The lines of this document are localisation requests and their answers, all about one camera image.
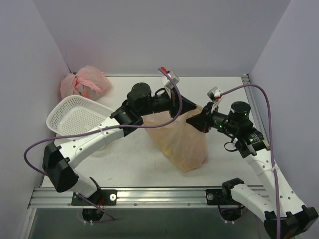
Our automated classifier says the aluminium right rail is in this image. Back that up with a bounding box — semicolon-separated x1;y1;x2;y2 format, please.
241;74;264;131

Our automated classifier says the pink plastic bag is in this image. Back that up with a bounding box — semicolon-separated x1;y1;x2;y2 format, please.
59;66;111;101

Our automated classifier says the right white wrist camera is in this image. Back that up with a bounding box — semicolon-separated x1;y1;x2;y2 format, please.
207;87;223;104

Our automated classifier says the purple cable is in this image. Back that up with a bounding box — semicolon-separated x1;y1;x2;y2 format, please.
23;66;185;222
219;84;281;239

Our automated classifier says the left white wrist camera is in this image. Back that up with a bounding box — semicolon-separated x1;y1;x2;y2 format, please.
161;72;180;94

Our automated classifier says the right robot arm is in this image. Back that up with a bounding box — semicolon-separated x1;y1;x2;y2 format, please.
186;101;319;239

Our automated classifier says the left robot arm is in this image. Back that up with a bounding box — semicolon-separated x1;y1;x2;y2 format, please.
42;83;196;205

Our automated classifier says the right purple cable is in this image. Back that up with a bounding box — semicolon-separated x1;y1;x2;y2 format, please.
219;84;281;239

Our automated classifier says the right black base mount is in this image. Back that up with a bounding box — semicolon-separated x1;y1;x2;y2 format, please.
205;188;246;224

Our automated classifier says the white perforated plastic basket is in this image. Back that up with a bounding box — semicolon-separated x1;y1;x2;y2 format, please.
46;95;113;135

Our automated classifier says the aluminium front rail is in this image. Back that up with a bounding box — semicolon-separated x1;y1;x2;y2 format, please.
27;187;296;209

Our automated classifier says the aluminium rail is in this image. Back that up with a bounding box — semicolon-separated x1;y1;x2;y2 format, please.
241;74;264;131
27;187;296;209

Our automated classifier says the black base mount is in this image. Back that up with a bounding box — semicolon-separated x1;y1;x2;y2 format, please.
205;188;246;224
71;189;118;224

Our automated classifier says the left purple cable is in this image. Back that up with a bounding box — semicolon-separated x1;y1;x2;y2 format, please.
23;66;185;222

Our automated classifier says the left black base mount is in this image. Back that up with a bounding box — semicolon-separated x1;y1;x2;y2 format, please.
71;189;118;224

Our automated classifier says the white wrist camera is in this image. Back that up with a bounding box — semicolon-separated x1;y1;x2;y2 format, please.
161;72;180;94
207;87;223;104

